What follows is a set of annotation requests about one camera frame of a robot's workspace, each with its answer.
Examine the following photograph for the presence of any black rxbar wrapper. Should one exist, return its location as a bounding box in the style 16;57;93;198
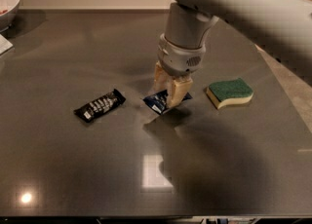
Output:
74;89;126;123

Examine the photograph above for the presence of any white bowl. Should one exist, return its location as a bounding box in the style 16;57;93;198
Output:
0;0;20;32

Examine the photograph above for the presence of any white paper sheet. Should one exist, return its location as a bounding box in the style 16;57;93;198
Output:
0;34;13;55

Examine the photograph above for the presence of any blue rxbar wrapper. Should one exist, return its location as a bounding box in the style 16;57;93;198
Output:
142;89;193;116

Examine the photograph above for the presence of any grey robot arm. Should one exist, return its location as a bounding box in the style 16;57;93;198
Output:
154;0;312;108

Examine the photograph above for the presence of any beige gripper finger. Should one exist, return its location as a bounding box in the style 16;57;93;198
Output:
153;61;171;93
167;75;193;108

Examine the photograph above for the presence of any green and yellow sponge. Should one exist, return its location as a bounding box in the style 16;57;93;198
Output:
206;78;254;109

